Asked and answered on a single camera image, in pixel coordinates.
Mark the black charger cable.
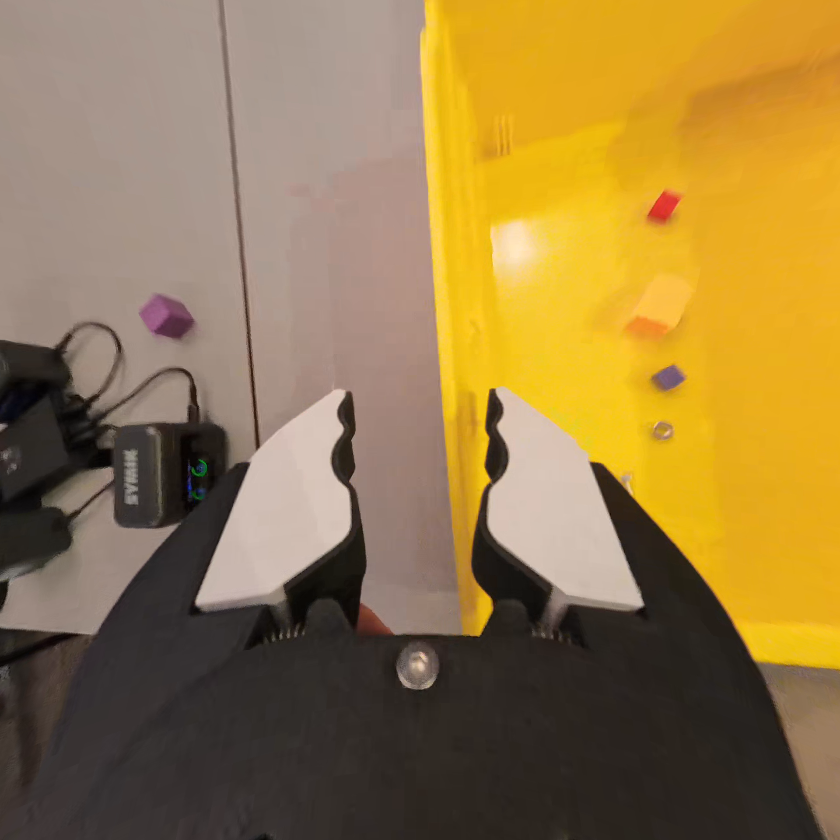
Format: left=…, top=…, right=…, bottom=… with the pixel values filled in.
left=69, top=366, right=202, bottom=460

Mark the purple cube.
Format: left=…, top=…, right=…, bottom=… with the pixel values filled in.
left=138, top=293, right=196, bottom=340

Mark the black power adapter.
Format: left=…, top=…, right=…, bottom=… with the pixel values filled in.
left=0, top=394, right=74, bottom=503

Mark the black flat box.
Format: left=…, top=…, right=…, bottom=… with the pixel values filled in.
left=0, top=507, right=73, bottom=581

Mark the black battery charger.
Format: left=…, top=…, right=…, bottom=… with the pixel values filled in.
left=113, top=422, right=228, bottom=529

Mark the orange block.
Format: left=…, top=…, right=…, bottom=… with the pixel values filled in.
left=623, top=274, right=695, bottom=339

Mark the black rounded device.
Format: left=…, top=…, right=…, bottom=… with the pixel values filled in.
left=0, top=340, right=73, bottom=395

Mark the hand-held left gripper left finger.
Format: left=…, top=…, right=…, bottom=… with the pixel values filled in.
left=192, top=389, right=367, bottom=627

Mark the black looped cable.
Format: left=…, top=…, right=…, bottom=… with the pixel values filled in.
left=55, top=321, right=124, bottom=403

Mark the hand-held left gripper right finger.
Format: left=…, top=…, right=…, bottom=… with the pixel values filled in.
left=471, top=386, right=645, bottom=632

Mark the yellow plastic bin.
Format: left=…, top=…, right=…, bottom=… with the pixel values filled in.
left=420, top=0, right=840, bottom=670

